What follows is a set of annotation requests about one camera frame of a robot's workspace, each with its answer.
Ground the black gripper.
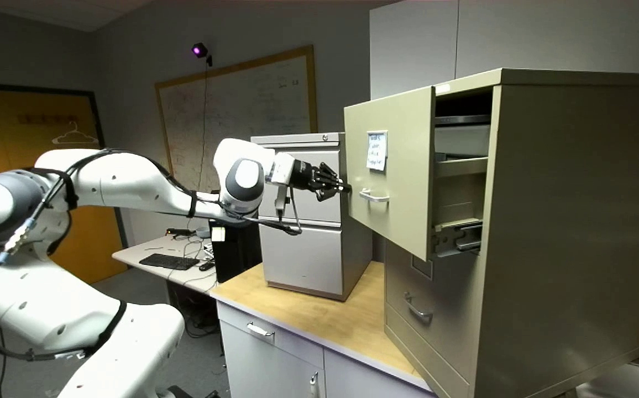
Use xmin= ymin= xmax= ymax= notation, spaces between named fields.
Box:
xmin=290 ymin=160 xmax=351 ymax=203

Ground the beige file cabinet drawer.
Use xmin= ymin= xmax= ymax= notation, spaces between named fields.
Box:
xmin=343 ymin=85 xmax=496 ymax=265

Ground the white drawer label card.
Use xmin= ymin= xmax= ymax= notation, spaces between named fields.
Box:
xmin=366 ymin=128 xmax=391 ymax=175

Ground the grey two-drawer file cabinet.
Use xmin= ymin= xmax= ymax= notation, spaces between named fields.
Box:
xmin=251 ymin=131 xmax=375 ymax=304

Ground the beige closed cabinet drawer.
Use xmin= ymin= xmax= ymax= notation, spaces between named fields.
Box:
xmin=384 ymin=245 xmax=485 ymax=398

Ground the white counter base cabinet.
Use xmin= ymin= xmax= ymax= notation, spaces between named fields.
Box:
xmin=216 ymin=299 xmax=436 ymax=398

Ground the beige metal file cabinet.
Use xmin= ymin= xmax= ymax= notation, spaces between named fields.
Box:
xmin=384 ymin=66 xmax=639 ymax=398

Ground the black computer tower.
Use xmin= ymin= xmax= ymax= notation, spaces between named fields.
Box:
xmin=208 ymin=220 xmax=266 ymax=285

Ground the wood-framed whiteboard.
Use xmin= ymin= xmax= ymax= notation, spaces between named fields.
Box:
xmin=152 ymin=44 xmax=319 ymax=194

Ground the light office desk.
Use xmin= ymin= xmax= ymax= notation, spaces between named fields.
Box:
xmin=112 ymin=233 xmax=222 ymax=299

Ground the black keyboard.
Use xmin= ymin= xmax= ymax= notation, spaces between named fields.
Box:
xmin=138 ymin=253 xmax=202 ymax=272

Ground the orange wooden door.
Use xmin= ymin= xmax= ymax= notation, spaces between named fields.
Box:
xmin=0 ymin=83 xmax=129 ymax=335

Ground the silver open drawer handle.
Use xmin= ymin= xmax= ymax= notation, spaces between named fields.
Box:
xmin=356 ymin=189 xmax=391 ymax=208

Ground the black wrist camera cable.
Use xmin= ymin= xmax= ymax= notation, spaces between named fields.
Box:
xmin=246 ymin=185 xmax=306 ymax=238

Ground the silver closed drawer handle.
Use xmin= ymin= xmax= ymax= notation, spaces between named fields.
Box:
xmin=402 ymin=290 xmax=436 ymax=328

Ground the silver counter drawer handle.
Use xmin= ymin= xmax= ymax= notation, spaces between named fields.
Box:
xmin=243 ymin=322 xmax=276 ymax=344

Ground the camera with purple light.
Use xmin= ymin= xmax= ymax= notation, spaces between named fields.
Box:
xmin=189 ymin=41 xmax=216 ymax=68

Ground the wire coat hanger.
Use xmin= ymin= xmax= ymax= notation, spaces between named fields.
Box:
xmin=49 ymin=124 xmax=104 ymax=149

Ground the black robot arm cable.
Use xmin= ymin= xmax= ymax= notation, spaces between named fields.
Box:
xmin=0 ymin=149 xmax=131 ymax=365

